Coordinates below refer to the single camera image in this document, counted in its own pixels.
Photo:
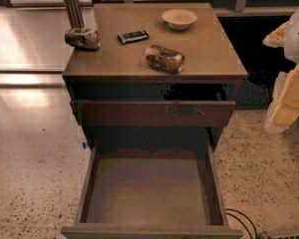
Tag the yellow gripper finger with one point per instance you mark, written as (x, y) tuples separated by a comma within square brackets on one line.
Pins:
[(284, 108), (276, 38)]

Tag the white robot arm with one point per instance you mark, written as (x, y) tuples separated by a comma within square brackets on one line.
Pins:
[(291, 47)]

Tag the blue tape piece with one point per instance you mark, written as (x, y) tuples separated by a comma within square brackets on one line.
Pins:
[(85, 145)]

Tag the metal vertical post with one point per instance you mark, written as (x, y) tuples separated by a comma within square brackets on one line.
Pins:
[(74, 13)]

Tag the top wooden drawer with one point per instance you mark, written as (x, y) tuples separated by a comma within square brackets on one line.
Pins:
[(152, 113)]

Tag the black snack bar wrapper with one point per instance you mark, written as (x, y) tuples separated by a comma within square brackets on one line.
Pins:
[(133, 37)]

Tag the brown wooden drawer cabinet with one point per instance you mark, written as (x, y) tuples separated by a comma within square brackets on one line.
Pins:
[(149, 86)]

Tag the orange soda can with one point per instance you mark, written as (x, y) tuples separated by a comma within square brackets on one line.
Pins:
[(164, 59)]

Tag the beige shallow bowl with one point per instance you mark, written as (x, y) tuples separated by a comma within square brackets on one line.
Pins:
[(179, 19)]

